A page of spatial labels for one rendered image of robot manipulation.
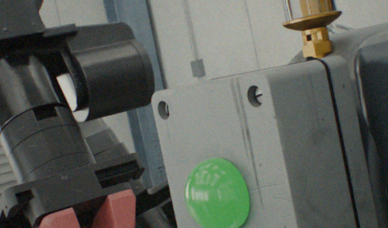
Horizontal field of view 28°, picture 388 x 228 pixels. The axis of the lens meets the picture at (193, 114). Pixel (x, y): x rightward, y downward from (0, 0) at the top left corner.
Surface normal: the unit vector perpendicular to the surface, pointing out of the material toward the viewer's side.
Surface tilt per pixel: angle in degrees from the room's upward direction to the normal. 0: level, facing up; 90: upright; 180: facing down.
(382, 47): 56
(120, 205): 82
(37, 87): 61
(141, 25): 90
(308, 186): 90
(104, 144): 45
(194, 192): 73
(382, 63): 79
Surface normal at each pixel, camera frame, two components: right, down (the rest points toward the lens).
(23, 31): 0.43, -0.29
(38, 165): -0.31, -0.24
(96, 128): -0.15, -0.80
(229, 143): -0.76, 0.19
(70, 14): 0.61, -0.08
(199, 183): -0.67, -0.28
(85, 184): 0.34, -0.53
